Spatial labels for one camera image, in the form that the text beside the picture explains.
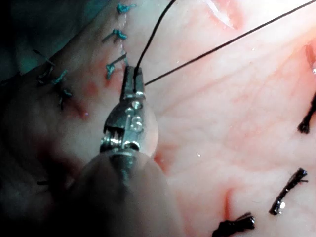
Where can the left arm needle driver jaw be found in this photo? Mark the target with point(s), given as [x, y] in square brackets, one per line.
[129, 81]
[139, 81]

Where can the left arm needle driver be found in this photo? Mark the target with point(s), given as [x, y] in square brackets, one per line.
[130, 118]

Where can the black thread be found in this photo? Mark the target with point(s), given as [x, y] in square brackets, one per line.
[222, 47]

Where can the dark left arm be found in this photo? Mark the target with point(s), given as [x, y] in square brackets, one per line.
[138, 197]

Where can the blue stitching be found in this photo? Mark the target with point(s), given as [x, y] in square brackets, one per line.
[59, 79]
[121, 34]

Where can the tissue pad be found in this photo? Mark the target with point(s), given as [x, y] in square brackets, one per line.
[209, 123]

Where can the black stitching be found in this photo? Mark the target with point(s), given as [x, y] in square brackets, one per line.
[288, 192]

